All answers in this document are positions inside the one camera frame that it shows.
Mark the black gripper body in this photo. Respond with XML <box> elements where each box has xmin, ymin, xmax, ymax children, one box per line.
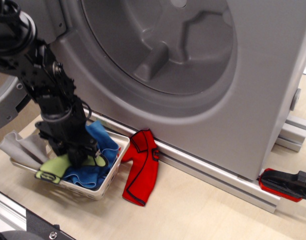
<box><xmin>35</xmin><ymin>107</ymin><xmax>98</xmax><ymax>154</ymax></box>

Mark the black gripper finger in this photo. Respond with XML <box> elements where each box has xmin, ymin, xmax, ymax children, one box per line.
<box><xmin>48</xmin><ymin>137</ymin><xmax>67</xmax><ymax>156</ymax></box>
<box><xmin>67</xmin><ymin>147</ymin><xmax>95</xmax><ymax>168</ymax></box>

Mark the light blue cloth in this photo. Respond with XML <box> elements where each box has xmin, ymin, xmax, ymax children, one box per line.
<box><xmin>63</xmin><ymin>121</ymin><xmax>119</xmax><ymax>190</ymax></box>

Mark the green felt sock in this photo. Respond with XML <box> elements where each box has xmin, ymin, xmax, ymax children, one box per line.
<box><xmin>35</xmin><ymin>154</ymin><xmax>109</xmax><ymax>189</ymax></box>

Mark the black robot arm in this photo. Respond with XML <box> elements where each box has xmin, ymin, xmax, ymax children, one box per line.
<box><xmin>0</xmin><ymin>0</ymin><xmax>99</xmax><ymax>168</ymax></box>

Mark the white plastic laundry basket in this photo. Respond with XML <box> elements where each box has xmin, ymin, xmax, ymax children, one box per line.
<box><xmin>10</xmin><ymin>130</ymin><xmax>130</xmax><ymax>200</ymax></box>

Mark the grey round machine door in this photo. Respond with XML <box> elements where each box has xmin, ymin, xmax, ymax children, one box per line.
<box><xmin>0</xmin><ymin>76</ymin><xmax>31</xmax><ymax>129</ymax></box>

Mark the grey toy washing machine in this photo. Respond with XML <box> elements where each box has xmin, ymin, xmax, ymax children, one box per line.
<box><xmin>52</xmin><ymin>0</ymin><xmax>306</xmax><ymax>180</ymax></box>

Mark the grey cloth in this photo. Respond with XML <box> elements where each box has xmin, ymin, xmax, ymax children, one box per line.
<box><xmin>0</xmin><ymin>131</ymin><xmax>49</xmax><ymax>170</ymax></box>

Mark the red felt shirt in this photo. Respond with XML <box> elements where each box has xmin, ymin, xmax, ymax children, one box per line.
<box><xmin>122</xmin><ymin>129</ymin><xmax>159</xmax><ymax>207</ymax></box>

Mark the aluminium side profile block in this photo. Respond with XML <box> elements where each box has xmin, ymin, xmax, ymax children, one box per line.
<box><xmin>275</xmin><ymin>115</ymin><xmax>306</xmax><ymax>152</ymax></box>

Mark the red black clamp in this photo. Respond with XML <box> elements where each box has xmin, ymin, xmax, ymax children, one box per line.
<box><xmin>258</xmin><ymin>168</ymin><xmax>306</xmax><ymax>203</ymax></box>

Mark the black bracket with screw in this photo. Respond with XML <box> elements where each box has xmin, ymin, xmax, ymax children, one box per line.
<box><xmin>26</xmin><ymin>209</ymin><xmax>74</xmax><ymax>240</ymax></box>

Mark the aluminium table edge rail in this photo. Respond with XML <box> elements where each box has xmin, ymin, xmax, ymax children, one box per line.
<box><xmin>0</xmin><ymin>192</ymin><xmax>26</xmax><ymax>232</ymax></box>

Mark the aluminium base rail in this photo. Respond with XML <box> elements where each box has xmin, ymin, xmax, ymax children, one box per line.
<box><xmin>91</xmin><ymin>104</ymin><xmax>281</xmax><ymax>213</ymax></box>

